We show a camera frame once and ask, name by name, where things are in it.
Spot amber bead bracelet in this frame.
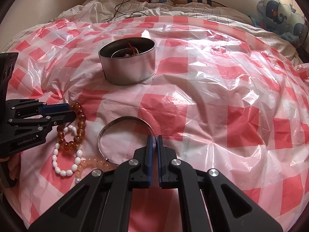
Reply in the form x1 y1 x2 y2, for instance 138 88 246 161
56 101 87 151

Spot white bead bracelet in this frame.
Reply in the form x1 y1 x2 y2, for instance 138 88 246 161
52 125 83 177

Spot silver metal bangle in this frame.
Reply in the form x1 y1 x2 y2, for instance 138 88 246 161
97 115 156 166

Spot red cord pendant necklace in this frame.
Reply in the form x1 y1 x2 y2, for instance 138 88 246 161
110 42 143 59

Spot person's left hand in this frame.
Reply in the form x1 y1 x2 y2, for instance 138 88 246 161
1 153 21 188

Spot round silver metal tin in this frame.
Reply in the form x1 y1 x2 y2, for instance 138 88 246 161
98 37 156 86

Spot red checkered plastic sheet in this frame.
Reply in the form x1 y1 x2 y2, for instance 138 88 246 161
6 16 308 231

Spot white striped bed quilt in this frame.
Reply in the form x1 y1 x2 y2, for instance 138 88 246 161
1 0 301 65

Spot striped plush toy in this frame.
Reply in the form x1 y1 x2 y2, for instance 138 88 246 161
170 0 226 7

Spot blue whale curtain right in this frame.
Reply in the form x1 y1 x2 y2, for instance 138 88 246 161
257 0 308 48

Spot black charging cable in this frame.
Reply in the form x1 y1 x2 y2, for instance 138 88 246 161
106 0 150 24

